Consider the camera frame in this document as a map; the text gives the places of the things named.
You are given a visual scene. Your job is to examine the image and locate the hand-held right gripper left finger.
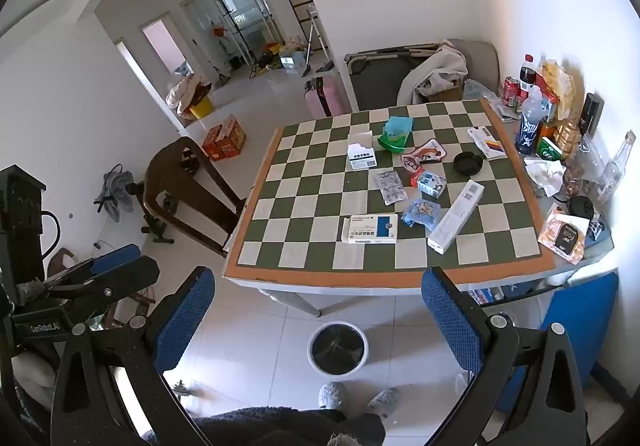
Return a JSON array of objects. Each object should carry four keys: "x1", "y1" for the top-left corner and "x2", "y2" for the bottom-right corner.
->
[{"x1": 50, "y1": 267, "x2": 216, "y2": 446}]

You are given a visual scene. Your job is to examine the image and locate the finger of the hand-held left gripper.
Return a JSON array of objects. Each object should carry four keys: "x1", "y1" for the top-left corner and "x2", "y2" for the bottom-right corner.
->
[
  {"x1": 42, "y1": 244, "x2": 142, "y2": 291},
  {"x1": 60, "y1": 256, "x2": 161, "y2": 321}
]

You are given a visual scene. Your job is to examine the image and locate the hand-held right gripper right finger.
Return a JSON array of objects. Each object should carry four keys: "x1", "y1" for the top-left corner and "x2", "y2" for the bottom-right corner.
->
[{"x1": 421, "y1": 267, "x2": 588, "y2": 446}]

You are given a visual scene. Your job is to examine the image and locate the long white box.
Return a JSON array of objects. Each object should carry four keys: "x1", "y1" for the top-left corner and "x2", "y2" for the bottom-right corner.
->
[{"x1": 427, "y1": 179, "x2": 485, "y2": 255}]

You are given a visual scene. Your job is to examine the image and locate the blue snack packet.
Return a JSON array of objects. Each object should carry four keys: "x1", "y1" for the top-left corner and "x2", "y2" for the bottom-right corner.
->
[{"x1": 401, "y1": 200, "x2": 442, "y2": 229}]

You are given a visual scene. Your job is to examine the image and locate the white trash bin black liner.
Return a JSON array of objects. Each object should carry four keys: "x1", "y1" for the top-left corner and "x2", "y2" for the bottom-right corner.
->
[{"x1": 306, "y1": 321, "x2": 368, "y2": 375}]

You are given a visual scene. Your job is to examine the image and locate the white medicine box blue label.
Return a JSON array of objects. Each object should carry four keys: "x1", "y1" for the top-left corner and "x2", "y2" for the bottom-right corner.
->
[{"x1": 341, "y1": 213, "x2": 399, "y2": 245}]

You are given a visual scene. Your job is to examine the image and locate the small red blue carton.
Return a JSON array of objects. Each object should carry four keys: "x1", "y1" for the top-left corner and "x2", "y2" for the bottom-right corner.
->
[{"x1": 411, "y1": 169, "x2": 447, "y2": 198}]

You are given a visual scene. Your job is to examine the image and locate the silver blister pack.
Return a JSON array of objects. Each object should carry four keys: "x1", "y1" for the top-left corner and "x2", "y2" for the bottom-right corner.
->
[{"x1": 375, "y1": 170, "x2": 408, "y2": 205}]

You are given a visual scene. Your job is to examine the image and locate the red white snack packet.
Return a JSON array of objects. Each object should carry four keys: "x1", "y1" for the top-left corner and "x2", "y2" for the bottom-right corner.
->
[{"x1": 401, "y1": 138, "x2": 447, "y2": 171}]

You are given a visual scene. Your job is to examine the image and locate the grey floor fan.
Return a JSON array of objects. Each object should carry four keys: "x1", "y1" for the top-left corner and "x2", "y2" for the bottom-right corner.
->
[{"x1": 95, "y1": 165, "x2": 138, "y2": 221}]

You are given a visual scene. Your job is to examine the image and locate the grey fuzzy slipper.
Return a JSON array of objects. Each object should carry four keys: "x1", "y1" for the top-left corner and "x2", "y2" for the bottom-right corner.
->
[
  {"x1": 366, "y1": 387, "x2": 401, "y2": 416},
  {"x1": 319, "y1": 382, "x2": 349, "y2": 411}
]

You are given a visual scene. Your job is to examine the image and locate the dark wooden chair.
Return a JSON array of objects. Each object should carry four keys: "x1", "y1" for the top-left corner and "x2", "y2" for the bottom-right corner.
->
[{"x1": 142, "y1": 136, "x2": 248, "y2": 259}]

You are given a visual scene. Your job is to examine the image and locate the orange patterned packet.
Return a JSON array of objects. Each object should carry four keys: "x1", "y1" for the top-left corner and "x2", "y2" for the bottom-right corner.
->
[{"x1": 537, "y1": 206, "x2": 593, "y2": 267}]

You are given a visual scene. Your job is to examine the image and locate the black ashtray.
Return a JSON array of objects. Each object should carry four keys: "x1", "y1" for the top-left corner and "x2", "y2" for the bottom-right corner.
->
[{"x1": 452, "y1": 152, "x2": 485, "y2": 175}]

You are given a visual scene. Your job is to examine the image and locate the orange cardboard box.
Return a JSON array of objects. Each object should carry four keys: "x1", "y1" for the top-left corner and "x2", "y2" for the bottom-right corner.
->
[{"x1": 201, "y1": 115, "x2": 247, "y2": 161}]

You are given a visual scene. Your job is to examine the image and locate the yellow bin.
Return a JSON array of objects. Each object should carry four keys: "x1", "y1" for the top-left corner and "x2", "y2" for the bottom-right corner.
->
[{"x1": 189, "y1": 96, "x2": 215, "y2": 121}]

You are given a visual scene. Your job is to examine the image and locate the black round case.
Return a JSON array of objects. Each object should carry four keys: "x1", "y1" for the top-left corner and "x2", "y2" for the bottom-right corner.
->
[{"x1": 567, "y1": 195, "x2": 595, "y2": 221}]

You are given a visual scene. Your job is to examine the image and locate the green white checkered mat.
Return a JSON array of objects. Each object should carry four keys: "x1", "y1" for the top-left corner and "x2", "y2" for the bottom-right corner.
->
[{"x1": 222, "y1": 98, "x2": 556, "y2": 289}]

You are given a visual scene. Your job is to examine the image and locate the pile of white clothes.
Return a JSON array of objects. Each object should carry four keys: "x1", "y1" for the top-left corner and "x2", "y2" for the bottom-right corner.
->
[{"x1": 165, "y1": 73, "x2": 213, "y2": 117}]

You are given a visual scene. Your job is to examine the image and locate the crumpled white tissue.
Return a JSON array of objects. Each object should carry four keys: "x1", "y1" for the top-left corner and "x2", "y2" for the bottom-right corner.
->
[{"x1": 524, "y1": 157, "x2": 568, "y2": 199}]

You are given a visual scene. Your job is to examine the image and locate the white packet coloured stripes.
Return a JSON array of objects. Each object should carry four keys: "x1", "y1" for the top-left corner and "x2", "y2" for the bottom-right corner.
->
[{"x1": 467, "y1": 126, "x2": 507, "y2": 161}]

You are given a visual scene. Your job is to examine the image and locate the green box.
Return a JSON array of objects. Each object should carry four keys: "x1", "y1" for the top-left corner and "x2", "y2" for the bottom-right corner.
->
[{"x1": 536, "y1": 136, "x2": 563, "y2": 161}]

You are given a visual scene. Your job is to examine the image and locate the clear bottle blue label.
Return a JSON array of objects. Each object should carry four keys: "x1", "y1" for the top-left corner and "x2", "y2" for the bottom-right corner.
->
[{"x1": 515, "y1": 86, "x2": 545, "y2": 157}]

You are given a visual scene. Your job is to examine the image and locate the amber bottle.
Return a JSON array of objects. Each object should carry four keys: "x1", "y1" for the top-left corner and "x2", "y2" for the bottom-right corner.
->
[{"x1": 555, "y1": 118, "x2": 583, "y2": 161}]

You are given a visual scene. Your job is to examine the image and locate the clear glass bottle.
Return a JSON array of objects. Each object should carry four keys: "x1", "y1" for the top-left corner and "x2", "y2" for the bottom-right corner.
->
[{"x1": 602, "y1": 131, "x2": 637, "y2": 204}]

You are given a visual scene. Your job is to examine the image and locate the black box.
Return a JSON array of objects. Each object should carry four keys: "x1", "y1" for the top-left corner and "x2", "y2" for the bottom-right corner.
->
[{"x1": 577, "y1": 93, "x2": 606, "y2": 137}]

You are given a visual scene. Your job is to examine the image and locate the white cloth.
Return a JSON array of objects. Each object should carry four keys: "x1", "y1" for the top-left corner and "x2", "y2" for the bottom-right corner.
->
[{"x1": 398, "y1": 43, "x2": 468, "y2": 104}]

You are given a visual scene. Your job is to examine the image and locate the pink suitcase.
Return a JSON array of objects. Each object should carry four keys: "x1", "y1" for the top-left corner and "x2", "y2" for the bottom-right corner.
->
[{"x1": 304, "y1": 73, "x2": 351, "y2": 117}]

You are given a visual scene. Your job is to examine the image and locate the black coat rack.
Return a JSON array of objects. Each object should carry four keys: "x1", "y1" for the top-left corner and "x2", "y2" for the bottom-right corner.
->
[{"x1": 210, "y1": 0, "x2": 251, "y2": 76}]

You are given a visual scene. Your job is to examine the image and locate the cola bottle red cap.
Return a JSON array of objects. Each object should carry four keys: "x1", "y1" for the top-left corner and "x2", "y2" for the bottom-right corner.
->
[{"x1": 518, "y1": 54, "x2": 537, "y2": 99}]

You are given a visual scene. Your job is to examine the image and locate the yellow snack bag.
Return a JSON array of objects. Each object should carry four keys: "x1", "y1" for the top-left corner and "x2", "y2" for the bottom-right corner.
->
[{"x1": 540, "y1": 60, "x2": 586, "y2": 121}]

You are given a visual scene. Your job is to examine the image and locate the grey chair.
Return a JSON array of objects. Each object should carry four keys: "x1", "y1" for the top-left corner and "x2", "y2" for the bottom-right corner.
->
[{"x1": 447, "y1": 40, "x2": 501, "y2": 94}]

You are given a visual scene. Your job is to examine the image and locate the metal ladder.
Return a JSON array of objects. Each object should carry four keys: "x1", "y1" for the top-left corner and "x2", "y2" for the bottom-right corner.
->
[{"x1": 300, "y1": 3, "x2": 331, "y2": 76}]

